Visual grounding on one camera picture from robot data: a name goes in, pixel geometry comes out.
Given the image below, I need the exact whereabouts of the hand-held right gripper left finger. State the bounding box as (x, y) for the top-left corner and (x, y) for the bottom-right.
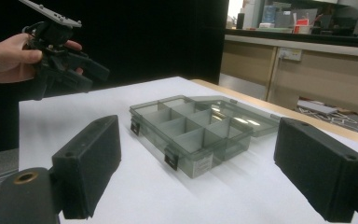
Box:
(50, 115), (122, 220)

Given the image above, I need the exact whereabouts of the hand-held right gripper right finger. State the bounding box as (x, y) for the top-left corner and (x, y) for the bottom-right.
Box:
(273, 117), (358, 224)

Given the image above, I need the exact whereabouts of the grey transparent compartment box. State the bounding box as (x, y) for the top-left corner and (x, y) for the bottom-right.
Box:
(129, 94), (281, 179)

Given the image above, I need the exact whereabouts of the grey flat panel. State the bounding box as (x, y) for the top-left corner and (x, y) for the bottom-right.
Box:
(297, 99), (339, 115)

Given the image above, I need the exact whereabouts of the white table cover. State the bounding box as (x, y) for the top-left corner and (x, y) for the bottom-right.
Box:
(18, 77), (358, 224)

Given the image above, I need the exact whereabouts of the black curtain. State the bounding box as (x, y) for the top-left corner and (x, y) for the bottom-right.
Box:
(0, 0), (230, 155)

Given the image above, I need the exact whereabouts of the beige cabinet counter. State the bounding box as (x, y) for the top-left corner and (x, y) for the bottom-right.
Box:
(218, 28), (358, 118)

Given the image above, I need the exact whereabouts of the red and white box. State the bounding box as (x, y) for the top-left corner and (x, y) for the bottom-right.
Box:
(293, 18), (311, 35)

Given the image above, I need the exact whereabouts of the black cylinder bottle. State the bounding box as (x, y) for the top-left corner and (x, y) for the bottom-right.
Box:
(236, 12), (246, 31)

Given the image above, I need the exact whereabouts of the blue translucent container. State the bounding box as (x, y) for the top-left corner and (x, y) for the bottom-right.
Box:
(262, 5), (277, 24)

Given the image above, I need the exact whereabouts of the white wall socket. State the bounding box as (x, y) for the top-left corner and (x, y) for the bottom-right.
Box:
(278, 47), (302, 62)

